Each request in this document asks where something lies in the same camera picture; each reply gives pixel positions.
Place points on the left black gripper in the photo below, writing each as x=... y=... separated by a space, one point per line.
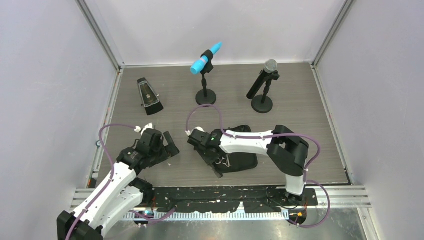
x=168 y=151

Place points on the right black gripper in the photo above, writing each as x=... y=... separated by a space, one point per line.
x=209 y=160

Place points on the silver scissors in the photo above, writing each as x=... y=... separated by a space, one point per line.
x=222 y=161

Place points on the black zip tool case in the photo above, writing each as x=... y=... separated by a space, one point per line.
x=239 y=161

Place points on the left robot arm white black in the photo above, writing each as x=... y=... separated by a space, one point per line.
x=121 y=191

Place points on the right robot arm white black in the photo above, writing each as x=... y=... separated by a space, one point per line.
x=287 y=150

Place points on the black metronome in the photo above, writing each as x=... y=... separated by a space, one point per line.
x=150 y=99

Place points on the left black microphone stand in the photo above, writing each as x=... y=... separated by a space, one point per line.
x=205 y=96

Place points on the black microphone stand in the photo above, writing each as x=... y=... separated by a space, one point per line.
x=262 y=103
x=205 y=96

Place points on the right black microphone stand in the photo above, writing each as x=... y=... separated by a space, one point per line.
x=262 y=103

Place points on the blue microphone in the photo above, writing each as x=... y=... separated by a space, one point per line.
x=204 y=63

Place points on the black silver microphone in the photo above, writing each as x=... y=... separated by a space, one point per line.
x=269 y=72

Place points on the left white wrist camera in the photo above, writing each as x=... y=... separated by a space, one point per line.
x=140 y=130

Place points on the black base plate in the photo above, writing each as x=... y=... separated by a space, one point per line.
x=225 y=199

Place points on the aluminium rail front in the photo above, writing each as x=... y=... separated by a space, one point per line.
x=330 y=199

